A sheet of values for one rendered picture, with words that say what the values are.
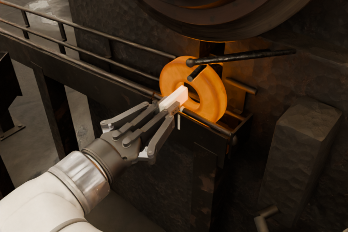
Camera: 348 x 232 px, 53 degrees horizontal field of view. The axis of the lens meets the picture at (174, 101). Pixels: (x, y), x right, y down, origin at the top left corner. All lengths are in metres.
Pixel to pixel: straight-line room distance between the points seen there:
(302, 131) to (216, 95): 0.18
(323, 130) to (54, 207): 0.41
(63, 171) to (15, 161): 1.18
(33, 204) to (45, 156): 1.18
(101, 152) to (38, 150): 1.18
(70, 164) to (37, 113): 1.40
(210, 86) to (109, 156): 0.23
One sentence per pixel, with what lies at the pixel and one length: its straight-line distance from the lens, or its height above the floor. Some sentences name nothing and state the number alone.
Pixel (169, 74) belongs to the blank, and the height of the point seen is 0.77.
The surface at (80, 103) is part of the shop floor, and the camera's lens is 1.94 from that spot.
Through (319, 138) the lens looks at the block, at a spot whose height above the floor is 0.80.
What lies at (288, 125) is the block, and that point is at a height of 0.80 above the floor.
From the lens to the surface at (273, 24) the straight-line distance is 0.52.
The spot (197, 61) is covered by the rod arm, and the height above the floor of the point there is 0.90.
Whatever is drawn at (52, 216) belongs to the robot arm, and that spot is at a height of 0.77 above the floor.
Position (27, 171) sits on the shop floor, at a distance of 1.66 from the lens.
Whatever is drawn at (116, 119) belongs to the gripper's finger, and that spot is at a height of 0.75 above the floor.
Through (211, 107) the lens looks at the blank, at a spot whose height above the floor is 0.74.
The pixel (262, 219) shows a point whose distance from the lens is 0.69.
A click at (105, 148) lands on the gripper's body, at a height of 0.77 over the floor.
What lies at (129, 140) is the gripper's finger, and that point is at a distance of 0.59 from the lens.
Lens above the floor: 1.17
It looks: 38 degrees down
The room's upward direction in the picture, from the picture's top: straight up
